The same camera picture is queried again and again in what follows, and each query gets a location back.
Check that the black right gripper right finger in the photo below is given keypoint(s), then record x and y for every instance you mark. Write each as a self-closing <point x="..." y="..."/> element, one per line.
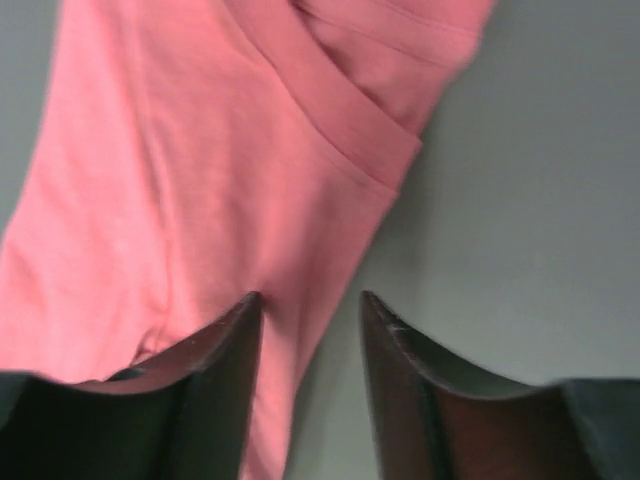
<point x="437" y="415"/>

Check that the salmon pink t shirt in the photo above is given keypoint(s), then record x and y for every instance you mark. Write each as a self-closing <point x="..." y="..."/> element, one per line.
<point x="193" y="151"/>

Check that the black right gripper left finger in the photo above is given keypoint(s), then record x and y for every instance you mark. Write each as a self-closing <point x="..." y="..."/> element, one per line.
<point x="181" y="414"/>

